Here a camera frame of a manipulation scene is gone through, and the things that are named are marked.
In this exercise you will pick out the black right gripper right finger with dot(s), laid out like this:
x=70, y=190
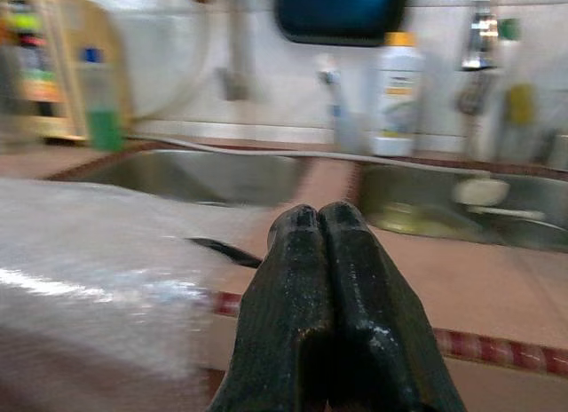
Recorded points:
x=381, y=341

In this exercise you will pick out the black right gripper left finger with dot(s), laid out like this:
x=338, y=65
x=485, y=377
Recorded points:
x=284, y=323

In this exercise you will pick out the stainless sink basin with dishes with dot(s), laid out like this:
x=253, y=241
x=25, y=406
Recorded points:
x=421, y=212

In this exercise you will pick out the stainless steel sink basin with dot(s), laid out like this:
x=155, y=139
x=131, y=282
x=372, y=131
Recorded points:
x=199, y=176

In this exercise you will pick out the thin white pipe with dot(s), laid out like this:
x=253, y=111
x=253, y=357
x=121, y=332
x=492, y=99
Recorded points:
x=266, y=151

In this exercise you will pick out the white round pipe head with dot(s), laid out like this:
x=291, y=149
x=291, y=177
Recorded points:
x=481, y=191

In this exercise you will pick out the clear plastic cup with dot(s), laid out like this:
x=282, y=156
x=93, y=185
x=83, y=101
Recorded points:
x=352, y=132

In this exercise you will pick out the clear bubble wrap sheet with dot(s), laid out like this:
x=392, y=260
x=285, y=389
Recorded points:
x=89, y=252

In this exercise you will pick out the white blue tube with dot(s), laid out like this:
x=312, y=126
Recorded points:
x=330, y=81

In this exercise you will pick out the grey steel faucet spout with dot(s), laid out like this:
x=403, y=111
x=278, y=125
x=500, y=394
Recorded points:
x=235, y=74

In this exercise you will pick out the white bottle yellow cap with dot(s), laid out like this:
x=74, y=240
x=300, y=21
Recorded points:
x=399, y=88

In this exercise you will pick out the green soap bottle blue cap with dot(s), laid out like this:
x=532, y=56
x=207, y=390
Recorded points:
x=104, y=119

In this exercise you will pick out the chrome tap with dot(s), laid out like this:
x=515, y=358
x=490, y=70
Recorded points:
x=479, y=39

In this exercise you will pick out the cream water ioniser appliance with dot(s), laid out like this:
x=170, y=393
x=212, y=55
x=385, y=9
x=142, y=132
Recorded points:
x=111, y=43

